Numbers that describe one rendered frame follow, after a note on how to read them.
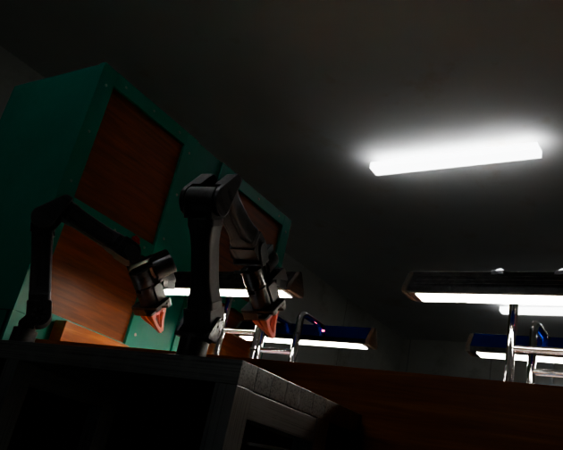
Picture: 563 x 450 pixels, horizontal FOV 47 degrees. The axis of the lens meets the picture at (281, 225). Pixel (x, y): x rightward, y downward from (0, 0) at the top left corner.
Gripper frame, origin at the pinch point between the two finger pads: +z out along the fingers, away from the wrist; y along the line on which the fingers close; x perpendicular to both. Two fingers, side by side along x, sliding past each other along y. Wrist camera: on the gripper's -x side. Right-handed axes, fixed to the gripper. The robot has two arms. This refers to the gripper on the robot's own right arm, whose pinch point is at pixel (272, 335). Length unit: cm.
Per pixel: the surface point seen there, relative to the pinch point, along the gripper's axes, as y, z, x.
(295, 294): 9.1, 3.5, -27.1
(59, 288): 88, -9, -7
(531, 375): -51, 40, -45
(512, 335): -51, 18, -33
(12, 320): 87, -9, 14
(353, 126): 111, 20, -289
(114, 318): 88, 13, -23
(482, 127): 27, 36, -302
